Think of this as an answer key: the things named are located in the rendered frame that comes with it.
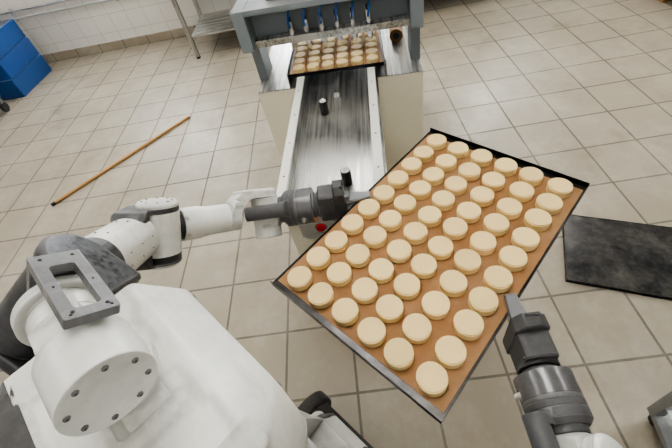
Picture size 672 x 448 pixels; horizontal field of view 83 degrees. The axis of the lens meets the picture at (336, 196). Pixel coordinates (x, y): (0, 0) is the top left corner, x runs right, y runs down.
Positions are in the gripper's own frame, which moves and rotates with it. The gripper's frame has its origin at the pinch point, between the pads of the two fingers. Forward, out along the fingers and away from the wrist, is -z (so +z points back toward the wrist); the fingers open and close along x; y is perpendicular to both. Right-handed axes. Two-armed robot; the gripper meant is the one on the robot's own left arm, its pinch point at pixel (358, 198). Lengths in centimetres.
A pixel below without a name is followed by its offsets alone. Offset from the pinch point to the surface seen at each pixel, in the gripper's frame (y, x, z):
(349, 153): 36.2, -15.9, 1.5
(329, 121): 57, -16, 8
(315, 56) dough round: 94, -8, 11
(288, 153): 33.8, -9.9, 21.0
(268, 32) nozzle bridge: 95, 5, 28
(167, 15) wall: 404, -76, 194
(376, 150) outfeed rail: 28.4, -9.9, -7.2
